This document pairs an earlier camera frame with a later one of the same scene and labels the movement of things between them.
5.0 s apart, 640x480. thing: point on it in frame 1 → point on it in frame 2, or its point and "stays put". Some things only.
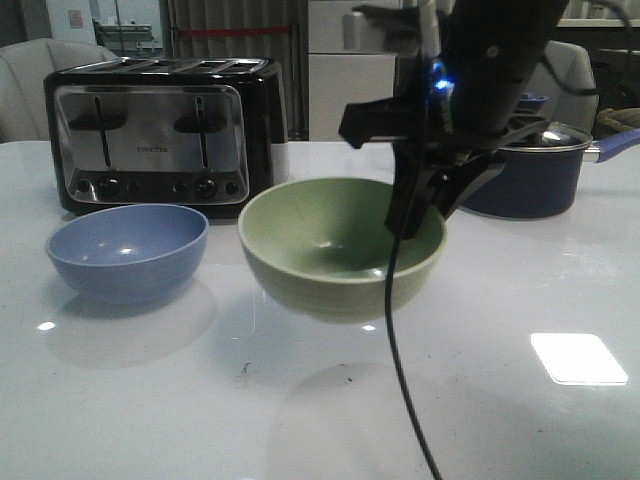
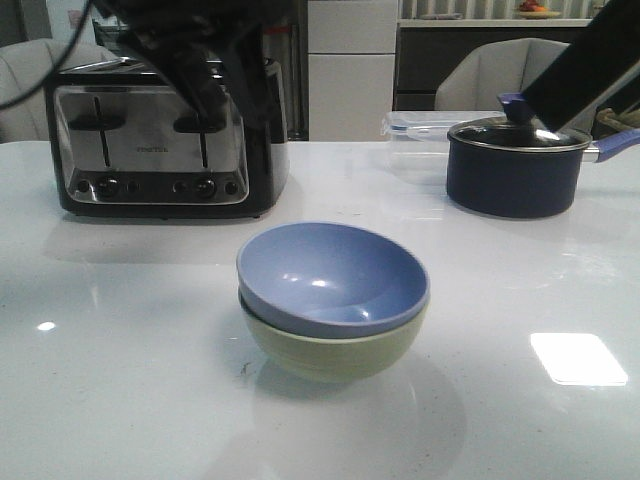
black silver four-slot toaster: [193, 132] stays put
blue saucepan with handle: [542, 181] stays put
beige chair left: [24, 67] stays put
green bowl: [321, 249] → [332, 359]
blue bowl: [129, 253] → [330, 280]
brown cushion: [622, 119] stays put
